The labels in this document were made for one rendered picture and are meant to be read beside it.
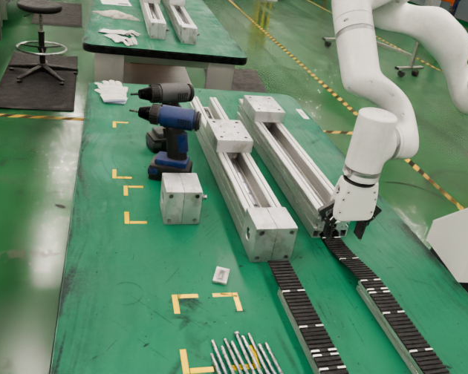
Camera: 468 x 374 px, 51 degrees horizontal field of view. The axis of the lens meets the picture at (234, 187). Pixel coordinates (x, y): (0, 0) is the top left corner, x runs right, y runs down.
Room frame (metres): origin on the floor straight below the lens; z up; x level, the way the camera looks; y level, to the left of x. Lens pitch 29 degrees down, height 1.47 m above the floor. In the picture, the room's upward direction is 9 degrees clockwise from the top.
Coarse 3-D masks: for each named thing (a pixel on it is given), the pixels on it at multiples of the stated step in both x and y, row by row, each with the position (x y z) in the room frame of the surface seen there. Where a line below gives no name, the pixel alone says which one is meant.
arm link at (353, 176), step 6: (348, 168) 1.01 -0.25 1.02; (348, 174) 1.00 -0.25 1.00; (354, 174) 0.99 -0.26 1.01; (360, 174) 0.99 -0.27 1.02; (366, 174) 0.99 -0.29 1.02; (378, 174) 1.00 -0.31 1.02; (354, 180) 0.99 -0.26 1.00; (360, 180) 0.99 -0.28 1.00; (366, 180) 0.99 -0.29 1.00; (372, 180) 0.99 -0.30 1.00
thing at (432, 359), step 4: (432, 356) 0.68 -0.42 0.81; (436, 356) 0.68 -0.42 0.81; (416, 360) 0.66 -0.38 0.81; (420, 360) 0.67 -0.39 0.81; (424, 360) 0.67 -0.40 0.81; (428, 360) 0.67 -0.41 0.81; (432, 360) 0.67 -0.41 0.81; (436, 360) 0.67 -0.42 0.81; (420, 364) 0.65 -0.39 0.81; (424, 364) 0.66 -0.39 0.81; (428, 364) 0.66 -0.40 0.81; (432, 364) 0.66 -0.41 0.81; (436, 364) 0.66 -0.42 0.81; (440, 364) 0.66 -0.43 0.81
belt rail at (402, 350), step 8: (360, 288) 0.88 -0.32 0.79; (368, 296) 0.84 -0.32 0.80; (368, 304) 0.83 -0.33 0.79; (376, 312) 0.80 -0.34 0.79; (384, 320) 0.77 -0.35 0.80; (384, 328) 0.76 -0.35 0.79; (392, 336) 0.74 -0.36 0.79; (400, 344) 0.71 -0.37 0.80; (400, 352) 0.70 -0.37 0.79; (408, 352) 0.69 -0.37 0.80; (408, 360) 0.68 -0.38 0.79; (416, 368) 0.66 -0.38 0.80
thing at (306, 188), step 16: (240, 112) 1.78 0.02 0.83; (256, 128) 1.61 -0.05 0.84; (272, 128) 1.64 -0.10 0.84; (256, 144) 1.56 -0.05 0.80; (272, 144) 1.43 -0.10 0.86; (288, 144) 1.49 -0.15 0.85; (272, 160) 1.40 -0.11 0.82; (288, 160) 1.33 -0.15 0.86; (304, 160) 1.36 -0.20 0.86; (288, 176) 1.27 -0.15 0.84; (304, 176) 1.30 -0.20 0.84; (320, 176) 1.26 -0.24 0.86; (288, 192) 1.24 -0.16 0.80; (304, 192) 1.16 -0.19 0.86; (320, 192) 1.22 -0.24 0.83; (304, 208) 1.14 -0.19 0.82; (304, 224) 1.11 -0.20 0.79; (320, 224) 1.07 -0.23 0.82; (336, 224) 1.09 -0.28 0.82
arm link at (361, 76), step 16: (352, 32) 1.15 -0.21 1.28; (368, 32) 1.16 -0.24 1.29; (352, 48) 1.13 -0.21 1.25; (368, 48) 1.13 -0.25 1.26; (352, 64) 1.11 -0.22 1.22; (368, 64) 1.10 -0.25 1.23; (352, 80) 1.09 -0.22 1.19; (368, 80) 1.09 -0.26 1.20; (384, 80) 1.09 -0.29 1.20; (368, 96) 1.11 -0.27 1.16; (384, 96) 1.09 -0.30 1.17; (400, 96) 1.08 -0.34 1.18; (400, 112) 1.07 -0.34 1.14; (400, 128) 1.04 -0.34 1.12; (416, 128) 1.05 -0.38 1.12; (400, 144) 1.01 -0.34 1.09; (416, 144) 1.03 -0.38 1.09
